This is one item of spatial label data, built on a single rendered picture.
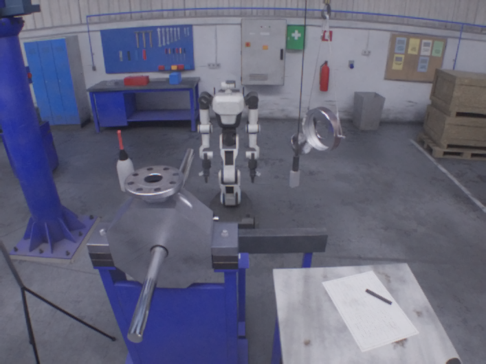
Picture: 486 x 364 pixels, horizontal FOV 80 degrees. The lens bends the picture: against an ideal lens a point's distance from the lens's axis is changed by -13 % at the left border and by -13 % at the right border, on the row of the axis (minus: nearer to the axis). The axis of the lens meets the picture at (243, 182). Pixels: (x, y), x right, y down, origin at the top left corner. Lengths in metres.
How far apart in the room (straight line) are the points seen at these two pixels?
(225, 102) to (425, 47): 5.14
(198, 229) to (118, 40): 5.70
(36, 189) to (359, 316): 2.87
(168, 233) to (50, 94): 5.92
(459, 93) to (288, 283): 4.70
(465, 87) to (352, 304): 4.69
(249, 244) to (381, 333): 0.91
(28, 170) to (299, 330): 2.67
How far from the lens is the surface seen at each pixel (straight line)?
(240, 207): 3.46
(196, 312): 1.88
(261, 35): 6.09
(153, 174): 1.48
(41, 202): 3.45
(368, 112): 6.48
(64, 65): 6.84
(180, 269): 1.61
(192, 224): 1.43
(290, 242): 2.00
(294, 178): 2.35
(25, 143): 3.22
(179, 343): 2.15
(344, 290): 1.70
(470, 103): 5.97
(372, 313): 1.64
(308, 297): 1.63
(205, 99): 2.95
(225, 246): 1.51
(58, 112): 7.19
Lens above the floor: 2.08
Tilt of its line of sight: 29 degrees down
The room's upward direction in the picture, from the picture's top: straight up
